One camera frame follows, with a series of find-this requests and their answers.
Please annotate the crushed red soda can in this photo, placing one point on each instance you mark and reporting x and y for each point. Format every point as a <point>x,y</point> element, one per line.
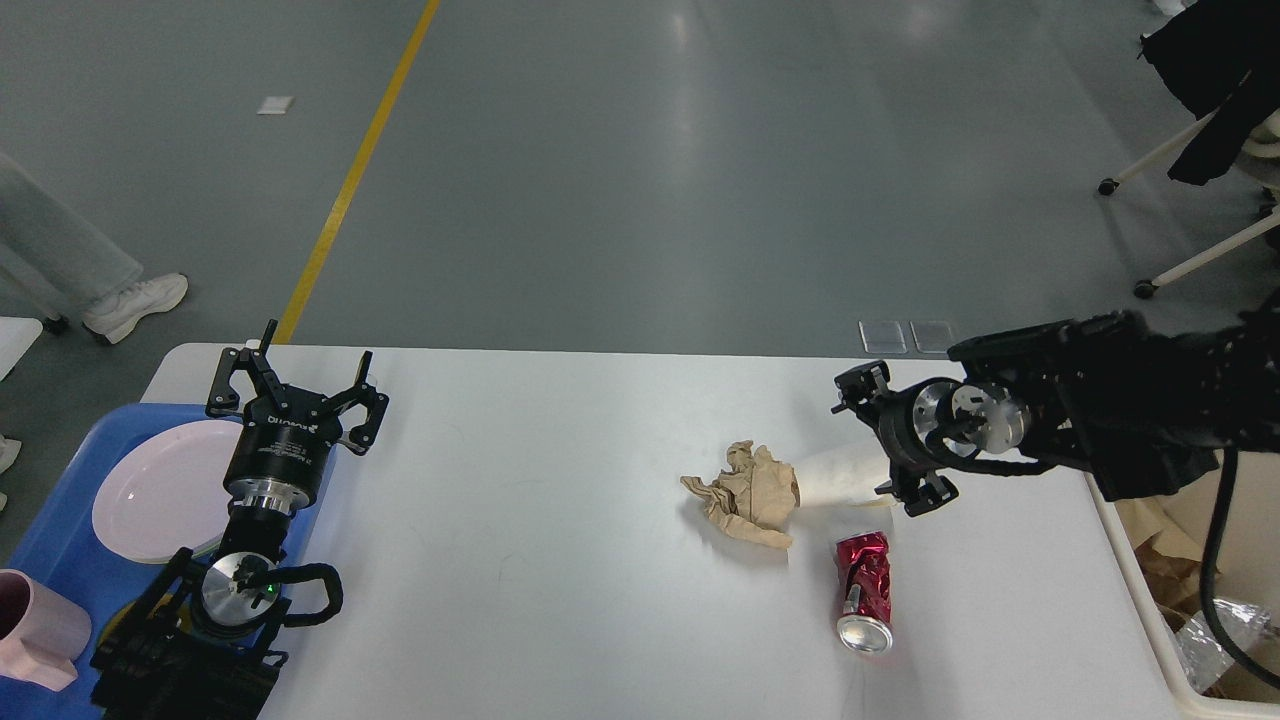
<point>864,620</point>

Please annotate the beige plastic bin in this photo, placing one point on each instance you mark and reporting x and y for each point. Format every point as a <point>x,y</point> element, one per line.
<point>1189,704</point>

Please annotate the pink plate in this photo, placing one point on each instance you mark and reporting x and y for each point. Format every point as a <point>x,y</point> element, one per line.
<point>167,493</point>

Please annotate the large foil sheet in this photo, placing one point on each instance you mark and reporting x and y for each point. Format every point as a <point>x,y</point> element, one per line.
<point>1204,659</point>

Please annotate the pink mug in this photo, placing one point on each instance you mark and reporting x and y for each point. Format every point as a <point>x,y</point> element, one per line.
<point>42,633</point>

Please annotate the black cloth on rack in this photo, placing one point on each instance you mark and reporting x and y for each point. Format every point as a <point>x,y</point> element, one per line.
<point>1220,60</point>

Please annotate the crumpled brown paper left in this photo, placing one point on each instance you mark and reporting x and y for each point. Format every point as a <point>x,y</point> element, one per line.
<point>752,497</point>

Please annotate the clear floor plate left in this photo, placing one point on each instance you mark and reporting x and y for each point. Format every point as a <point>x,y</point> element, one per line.
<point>883,338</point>

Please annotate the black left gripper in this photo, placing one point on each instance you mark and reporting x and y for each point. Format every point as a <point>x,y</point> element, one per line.
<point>280,455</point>

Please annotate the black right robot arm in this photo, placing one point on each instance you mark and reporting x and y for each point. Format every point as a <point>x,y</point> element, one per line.
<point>1143,413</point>

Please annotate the white side table corner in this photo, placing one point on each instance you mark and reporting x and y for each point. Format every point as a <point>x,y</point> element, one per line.
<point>18,334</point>

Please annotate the clear floor plate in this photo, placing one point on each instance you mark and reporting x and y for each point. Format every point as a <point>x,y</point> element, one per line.
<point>932,337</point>
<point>883,338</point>

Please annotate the clear floor plate right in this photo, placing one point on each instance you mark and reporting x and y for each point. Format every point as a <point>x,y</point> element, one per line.
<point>932,337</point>

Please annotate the person legs at left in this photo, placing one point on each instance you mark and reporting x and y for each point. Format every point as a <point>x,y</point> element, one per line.
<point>102,280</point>

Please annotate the white paper cup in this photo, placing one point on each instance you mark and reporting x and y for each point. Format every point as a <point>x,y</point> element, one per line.
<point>848,475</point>

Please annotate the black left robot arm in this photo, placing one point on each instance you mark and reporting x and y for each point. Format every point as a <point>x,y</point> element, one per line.
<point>199,641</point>

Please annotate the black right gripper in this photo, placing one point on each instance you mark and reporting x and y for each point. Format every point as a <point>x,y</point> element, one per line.
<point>906,417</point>

